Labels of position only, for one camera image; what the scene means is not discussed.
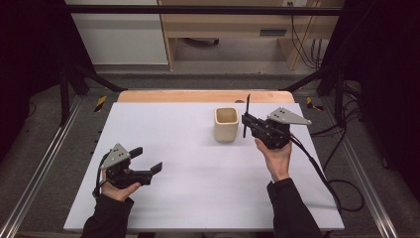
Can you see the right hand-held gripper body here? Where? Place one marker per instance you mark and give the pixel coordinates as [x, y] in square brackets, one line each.
[274, 130]

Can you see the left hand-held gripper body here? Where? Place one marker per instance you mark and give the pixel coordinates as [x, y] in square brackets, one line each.
[124, 168]

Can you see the thin black paint brush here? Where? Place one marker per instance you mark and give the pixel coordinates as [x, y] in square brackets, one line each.
[247, 105]

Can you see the cream square ceramic cup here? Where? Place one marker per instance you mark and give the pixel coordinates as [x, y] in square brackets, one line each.
[226, 127]

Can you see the person's left hand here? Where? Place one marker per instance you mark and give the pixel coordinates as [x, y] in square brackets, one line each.
[117, 191]

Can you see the person's right hand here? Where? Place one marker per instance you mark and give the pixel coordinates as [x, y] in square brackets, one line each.
[277, 162]

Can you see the white table cover sheet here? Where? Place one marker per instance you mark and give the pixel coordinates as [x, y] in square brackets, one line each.
[198, 185]

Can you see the wooden table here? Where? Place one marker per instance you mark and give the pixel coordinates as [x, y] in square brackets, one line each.
[185, 96]

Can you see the black metal stand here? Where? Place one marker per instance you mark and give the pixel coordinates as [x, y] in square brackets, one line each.
[66, 95]
[336, 92]

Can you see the office chair base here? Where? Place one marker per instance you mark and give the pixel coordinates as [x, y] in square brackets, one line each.
[201, 42]

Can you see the light wooden desk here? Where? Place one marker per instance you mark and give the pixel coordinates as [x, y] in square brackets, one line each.
[231, 28]

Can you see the white cabinet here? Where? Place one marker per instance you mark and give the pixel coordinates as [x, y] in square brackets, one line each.
[122, 39]

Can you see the black curtain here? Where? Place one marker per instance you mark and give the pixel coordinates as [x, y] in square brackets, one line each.
[383, 82]
[29, 59]

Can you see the aluminium floor rail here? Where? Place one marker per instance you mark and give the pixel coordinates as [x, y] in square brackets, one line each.
[43, 158]
[363, 172]

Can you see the black horizontal frame bar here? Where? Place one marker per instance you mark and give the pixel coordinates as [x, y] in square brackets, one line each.
[198, 10]

